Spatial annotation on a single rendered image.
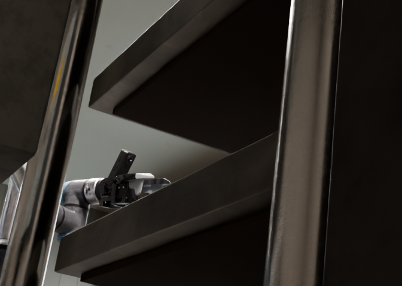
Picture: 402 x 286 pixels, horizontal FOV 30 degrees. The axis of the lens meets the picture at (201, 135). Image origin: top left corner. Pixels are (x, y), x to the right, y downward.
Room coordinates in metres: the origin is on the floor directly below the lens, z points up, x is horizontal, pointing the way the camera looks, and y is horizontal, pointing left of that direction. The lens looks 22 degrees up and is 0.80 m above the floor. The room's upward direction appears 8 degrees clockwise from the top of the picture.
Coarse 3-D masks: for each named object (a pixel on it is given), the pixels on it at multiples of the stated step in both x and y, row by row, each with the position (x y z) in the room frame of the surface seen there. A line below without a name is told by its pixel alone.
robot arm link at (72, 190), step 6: (78, 180) 2.12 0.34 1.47; (84, 180) 2.09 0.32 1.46; (66, 186) 2.12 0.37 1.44; (72, 186) 2.11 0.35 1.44; (78, 186) 2.09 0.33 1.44; (84, 186) 2.09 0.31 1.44; (66, 192) 2.12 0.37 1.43; (72, 192) 2.10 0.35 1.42; (78, 192) 2.09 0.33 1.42; (66, 198) 2.12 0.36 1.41; (72, 198) 2.10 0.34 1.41; (78, 198) 2.10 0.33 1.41; (84, 198) 2.09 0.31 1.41; (78, 204) 2.10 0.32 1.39; (84, 204) 2.11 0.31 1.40; (90, 204) 2.12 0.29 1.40
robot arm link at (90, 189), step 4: (88, 180) 2.08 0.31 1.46; (92, 180) 2.07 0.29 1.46; (96, 180) 2.06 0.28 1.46; (88, 184) 2.07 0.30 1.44; (92, 184) 2.06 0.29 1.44; (84, 188) 2.08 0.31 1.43; (88, 188) 2.06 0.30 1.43; (92, 188) 2.06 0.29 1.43; (84, 192) 2.08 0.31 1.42; (88, 192) 2.07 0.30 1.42; (92, 192) 2.06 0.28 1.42; (88, 196) 2.08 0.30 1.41; (92, 196) 2.07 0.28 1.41; (96, 196) 2.07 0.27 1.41; (88, 200) 2.09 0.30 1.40; (92, 200) 2.08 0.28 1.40; (96, 200) 2.08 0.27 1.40
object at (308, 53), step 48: (96, 0) 1.04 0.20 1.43; (336, 0) 0.42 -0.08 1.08; (288, 48) 0.44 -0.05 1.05; (336, 48) 0.42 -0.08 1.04; (288, 96) 0.44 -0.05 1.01; (48, 144) 1.03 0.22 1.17; (288, 144) 0.43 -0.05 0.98; (48, 192) 1.03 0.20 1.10; (288, 192) 0.43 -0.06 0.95; (48, 240) 1.05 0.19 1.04; (288, 240) 0.43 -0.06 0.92
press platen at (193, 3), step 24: (192, 0) 0.74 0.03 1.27; (216, 0) 0.69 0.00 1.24; (240, 0) 0.69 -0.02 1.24; (168, 24) 0.80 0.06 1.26; (192, 24) 0.75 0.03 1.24; (216, 24) 0.74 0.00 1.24; (144, 48) 0.86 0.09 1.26; (168, 48) 0.82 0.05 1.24; (120, 72) 0.93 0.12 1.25; (144, 72) 0.89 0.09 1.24; (96, 96) 1.01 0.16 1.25; (120, 96) 0.98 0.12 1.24
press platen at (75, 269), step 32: (224, 160) 0.63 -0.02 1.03; (256, 160) 0.58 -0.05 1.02; (160, 192) 0.75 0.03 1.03; (192, 192) 0.68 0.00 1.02; (224, 192) 0.62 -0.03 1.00; (256, 192) 0.58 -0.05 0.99; (96, 224) 0.91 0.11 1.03; (128, 224) 0.81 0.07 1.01; (160, 224) 0.74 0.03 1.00; (192, 224) 0.69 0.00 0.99; (224, 224) 0.68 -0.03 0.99; (64, 256) 1.00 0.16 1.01; (96, 256) 0.90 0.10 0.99; (128, 256) 0.87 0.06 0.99
